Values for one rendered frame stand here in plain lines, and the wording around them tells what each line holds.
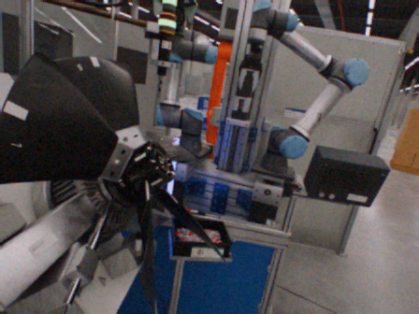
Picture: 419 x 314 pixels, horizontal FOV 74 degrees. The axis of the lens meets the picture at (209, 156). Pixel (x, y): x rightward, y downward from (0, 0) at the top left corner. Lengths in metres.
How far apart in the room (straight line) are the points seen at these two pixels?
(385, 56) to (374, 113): 0.47
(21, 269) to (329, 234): 2.79
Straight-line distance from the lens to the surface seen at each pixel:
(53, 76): 0.56
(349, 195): 1.25
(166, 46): 0.77
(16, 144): 0.52
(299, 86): 2.61
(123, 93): 0.82
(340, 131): 2.74
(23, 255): 0.55
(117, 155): 0.66
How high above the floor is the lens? 1.44
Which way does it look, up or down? 15 degrees down
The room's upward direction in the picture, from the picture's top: 10 degrees clockwise
